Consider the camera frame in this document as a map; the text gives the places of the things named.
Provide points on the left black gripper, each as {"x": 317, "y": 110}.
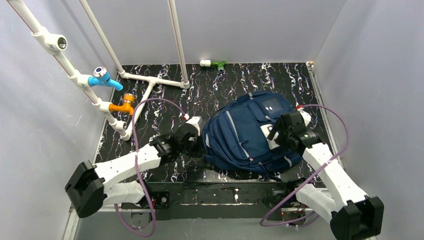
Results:
{"x": 200, "y": 144}

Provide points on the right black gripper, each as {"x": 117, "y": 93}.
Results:
{"x": 276, "y": 130}

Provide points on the navy blue backpack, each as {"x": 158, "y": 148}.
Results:
{"x": 235, "y": 137}

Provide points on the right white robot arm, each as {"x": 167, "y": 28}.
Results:
{"x": 351, "y": 213}

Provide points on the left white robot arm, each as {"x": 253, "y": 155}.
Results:
{"x": 92, "y": 186}

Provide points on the orange plastic tap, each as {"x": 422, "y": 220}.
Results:
{"x": 126, "y": 107}

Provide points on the green white pipe fitting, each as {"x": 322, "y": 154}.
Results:
{"x": 220, "y": 65}

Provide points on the blue plastic tap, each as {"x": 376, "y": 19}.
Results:
{"x": 102, "y": 77}

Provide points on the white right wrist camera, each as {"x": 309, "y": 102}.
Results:
{"x": 307, "y": 118}

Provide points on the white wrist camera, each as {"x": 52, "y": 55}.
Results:
{"x": 197, "y": 122}
{"x": 307, "y": 118}

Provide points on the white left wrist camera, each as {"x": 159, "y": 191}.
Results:
{"x": 197, "y": 122}

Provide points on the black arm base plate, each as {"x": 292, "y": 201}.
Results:
{"x": 217, "y": 200}

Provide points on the aluminium rail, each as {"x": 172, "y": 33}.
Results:
{"x": 106, "y": 225}

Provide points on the white pvc pipe frame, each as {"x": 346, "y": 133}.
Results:
{"x": 38, "y": 102}

